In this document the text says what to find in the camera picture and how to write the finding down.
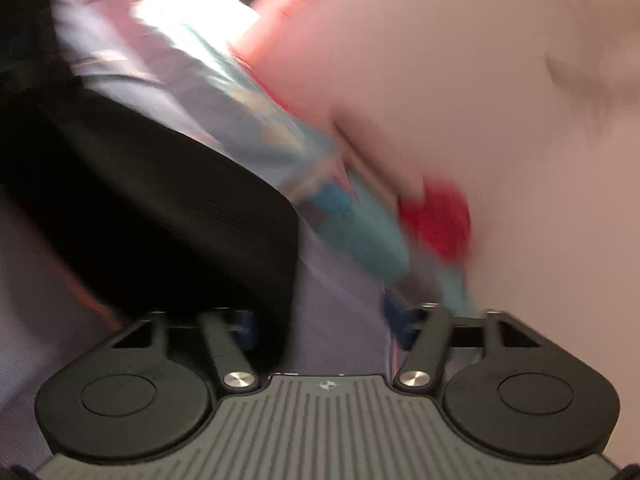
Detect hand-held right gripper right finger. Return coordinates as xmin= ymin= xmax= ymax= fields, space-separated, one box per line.
xmin=383 ymin=293 xmax=542 ymax=390

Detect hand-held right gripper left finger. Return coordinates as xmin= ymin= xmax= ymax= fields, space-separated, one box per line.
xmin=111 ymin=308 xmax=261 ymax=391

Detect black knit pants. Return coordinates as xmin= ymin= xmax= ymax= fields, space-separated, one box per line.
xmin=0 ymin=87 xmax=301 ymax=367

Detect green plaid pillow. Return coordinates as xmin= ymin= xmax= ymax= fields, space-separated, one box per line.
xmin=190 ymin=45 xmax=476 ymax=319

